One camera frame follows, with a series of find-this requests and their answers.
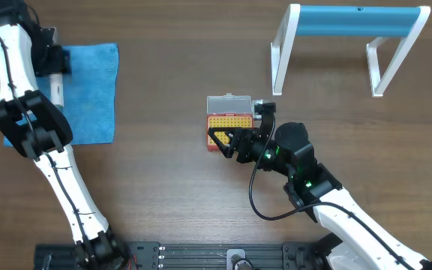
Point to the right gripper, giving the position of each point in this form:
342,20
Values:
248,144

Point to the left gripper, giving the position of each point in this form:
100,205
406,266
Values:
56,60

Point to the white pipette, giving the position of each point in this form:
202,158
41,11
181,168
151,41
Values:
56,90

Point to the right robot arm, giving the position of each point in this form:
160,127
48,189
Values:
351,221

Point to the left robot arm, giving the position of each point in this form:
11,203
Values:
13,56

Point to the red and yellow tip box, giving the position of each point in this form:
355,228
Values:
227,105

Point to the blue cloth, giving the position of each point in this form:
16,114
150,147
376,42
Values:
92,93

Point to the white and blue stand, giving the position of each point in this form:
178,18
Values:
351,20

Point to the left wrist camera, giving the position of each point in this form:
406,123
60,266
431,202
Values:
52,35

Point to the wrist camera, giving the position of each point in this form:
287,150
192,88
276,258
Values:
52,35
259,106

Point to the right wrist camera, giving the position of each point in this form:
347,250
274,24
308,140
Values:
259,106

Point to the mounting rail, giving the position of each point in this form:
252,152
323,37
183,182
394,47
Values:
201,257

